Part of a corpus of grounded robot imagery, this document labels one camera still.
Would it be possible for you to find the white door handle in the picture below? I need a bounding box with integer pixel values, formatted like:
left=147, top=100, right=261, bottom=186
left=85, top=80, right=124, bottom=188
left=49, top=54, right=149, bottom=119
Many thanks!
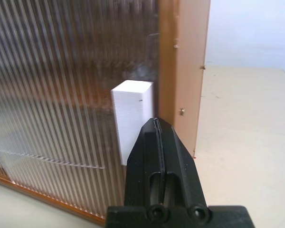
left=110, top=80, right=155, bottom=166

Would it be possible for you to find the ribbed glass sliding door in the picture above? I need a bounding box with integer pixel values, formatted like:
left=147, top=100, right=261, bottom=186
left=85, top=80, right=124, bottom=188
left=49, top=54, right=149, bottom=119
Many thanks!
left=0, top=0, right=124, bottom=220
left=68, top=0, right=161, bottom=207

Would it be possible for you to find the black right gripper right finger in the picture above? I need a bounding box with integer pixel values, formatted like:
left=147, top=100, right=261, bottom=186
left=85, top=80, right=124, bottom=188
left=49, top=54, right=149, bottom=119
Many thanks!
left=156, top=117, right=204, bottom=207

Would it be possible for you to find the wooden cabinet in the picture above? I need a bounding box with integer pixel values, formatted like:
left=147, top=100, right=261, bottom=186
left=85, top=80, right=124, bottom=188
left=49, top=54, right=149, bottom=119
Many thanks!
left=0, top=0, right=212, bottom=225

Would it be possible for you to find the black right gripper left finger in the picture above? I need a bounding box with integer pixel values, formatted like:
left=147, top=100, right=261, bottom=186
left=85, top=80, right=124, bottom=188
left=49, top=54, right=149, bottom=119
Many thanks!
left=124, top=118, right=165, bottom=208

